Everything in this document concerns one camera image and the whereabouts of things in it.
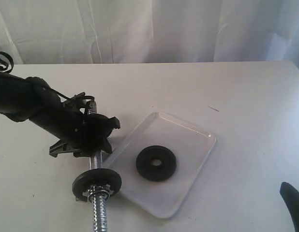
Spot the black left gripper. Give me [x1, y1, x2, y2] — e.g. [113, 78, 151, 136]
[30, 96, 120, 158]

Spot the black weight plate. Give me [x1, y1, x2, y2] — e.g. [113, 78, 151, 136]
[72, 168, 122, 194]
[88, 114, 120, 143]
[135, 145, 177, 182]

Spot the chrome spinlock collar nut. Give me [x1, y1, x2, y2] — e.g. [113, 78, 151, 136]
[73, 185, 115, 202]

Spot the chrome threaded dumbbell bar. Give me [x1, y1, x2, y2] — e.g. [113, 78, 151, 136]
[86, 100, 110, 232]

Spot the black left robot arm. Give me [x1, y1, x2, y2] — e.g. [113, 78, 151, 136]
[0, 72, 120, 158]

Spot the white plastic tray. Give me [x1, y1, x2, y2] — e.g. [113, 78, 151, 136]
[104, 112, 217, 219]

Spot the white backdrop curtain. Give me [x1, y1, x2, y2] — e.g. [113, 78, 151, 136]
[0, 0, 299, 68]

